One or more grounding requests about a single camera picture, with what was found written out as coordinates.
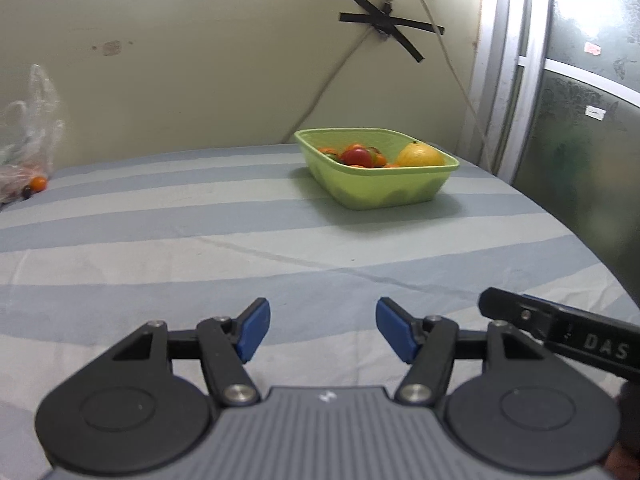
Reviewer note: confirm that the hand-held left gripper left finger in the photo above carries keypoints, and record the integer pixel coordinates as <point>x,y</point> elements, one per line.
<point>252,330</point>

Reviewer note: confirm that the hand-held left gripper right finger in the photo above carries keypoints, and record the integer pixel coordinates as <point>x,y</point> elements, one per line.
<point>395,330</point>

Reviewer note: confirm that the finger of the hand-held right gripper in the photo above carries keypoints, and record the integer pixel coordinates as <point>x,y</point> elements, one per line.
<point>510,310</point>

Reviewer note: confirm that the green plastic basin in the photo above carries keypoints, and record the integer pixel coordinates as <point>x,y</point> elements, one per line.
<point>390,185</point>

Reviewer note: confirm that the red and green tomato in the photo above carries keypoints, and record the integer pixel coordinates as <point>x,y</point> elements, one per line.
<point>356,156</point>

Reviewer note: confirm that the small tangerine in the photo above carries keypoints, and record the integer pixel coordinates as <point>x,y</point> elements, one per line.
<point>327,151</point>

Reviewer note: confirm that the striped tablecloth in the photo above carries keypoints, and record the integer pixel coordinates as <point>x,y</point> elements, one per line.
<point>200,220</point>

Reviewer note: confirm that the dark glass door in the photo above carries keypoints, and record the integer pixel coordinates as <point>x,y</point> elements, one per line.
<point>590,160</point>

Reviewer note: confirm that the orange tomato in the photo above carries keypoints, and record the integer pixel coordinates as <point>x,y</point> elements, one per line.
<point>380,160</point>

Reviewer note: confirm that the yellow grapefruit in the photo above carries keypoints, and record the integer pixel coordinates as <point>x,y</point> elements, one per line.
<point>420,156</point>

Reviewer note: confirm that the white door sticker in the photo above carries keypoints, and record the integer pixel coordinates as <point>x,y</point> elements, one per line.
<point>595,112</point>

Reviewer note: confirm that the small orange fruit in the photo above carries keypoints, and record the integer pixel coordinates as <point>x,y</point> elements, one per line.
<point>38,182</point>

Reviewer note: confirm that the pink door sticker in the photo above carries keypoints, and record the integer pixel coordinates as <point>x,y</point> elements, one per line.
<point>593,49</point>

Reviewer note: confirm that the black tape strip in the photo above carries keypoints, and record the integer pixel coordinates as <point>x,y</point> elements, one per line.
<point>415,25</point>
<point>407,42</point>

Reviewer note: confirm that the clear plastic bag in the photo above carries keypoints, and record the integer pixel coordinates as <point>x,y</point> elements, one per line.
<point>35,125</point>

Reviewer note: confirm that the black plug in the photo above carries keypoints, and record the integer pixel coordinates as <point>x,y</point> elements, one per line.
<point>387,9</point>

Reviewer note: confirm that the white door frame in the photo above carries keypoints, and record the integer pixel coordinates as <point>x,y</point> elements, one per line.
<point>500,60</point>

